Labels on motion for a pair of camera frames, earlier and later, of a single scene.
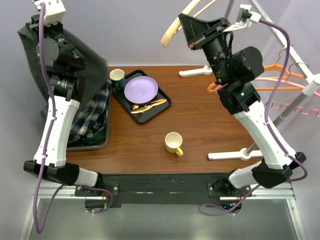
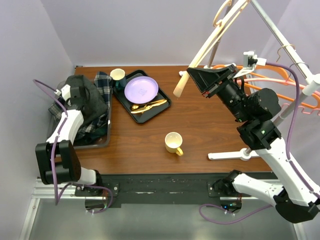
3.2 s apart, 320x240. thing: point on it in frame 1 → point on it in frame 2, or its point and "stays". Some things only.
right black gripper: (198, 33) → (203, 78)
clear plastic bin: (91, 126) stays
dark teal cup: (117, 76) stays
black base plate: (165, 190) stays
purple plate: (141, 89) stays
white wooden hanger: (176, 27) → (179, 89)
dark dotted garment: (95, 73) → (93, 104)
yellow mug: (173, 141) stays
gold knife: (147, 108) stays
